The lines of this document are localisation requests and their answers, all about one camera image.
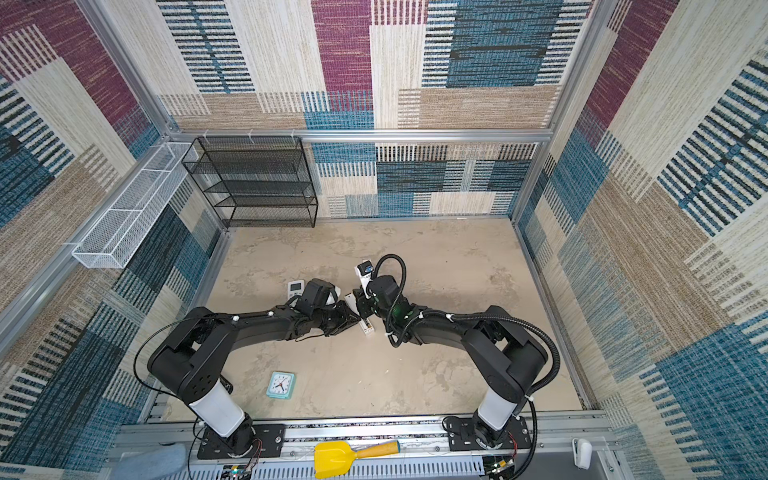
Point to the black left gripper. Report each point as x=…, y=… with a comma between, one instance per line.
x=346, y=319

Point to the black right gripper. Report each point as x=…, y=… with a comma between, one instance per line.
x=362, y=304

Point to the long white remote control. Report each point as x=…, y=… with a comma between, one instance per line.
x=366, y=326

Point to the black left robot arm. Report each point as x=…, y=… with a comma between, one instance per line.
x=190, y=360

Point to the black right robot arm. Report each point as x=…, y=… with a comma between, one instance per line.
x=515, y=358

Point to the white air conditioner remote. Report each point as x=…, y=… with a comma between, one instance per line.
x=295, y=288

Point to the teal square clock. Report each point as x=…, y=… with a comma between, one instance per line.
x=281, y=385

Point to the yellow plastic scoop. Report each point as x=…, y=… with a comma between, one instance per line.
x=335, y=458

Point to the white small device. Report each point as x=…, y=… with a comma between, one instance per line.
x=582, y=450

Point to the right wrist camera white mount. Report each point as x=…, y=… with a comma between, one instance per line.
x=364, y=272

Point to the black wire mesh shelf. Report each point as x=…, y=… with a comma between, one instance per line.
x=254, y=181

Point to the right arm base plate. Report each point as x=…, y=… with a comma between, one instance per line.
x=471, y=433

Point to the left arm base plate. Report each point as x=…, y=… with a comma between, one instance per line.
x=264, y=440

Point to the white wire mesh basket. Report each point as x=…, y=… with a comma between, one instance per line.
x=118, y=233

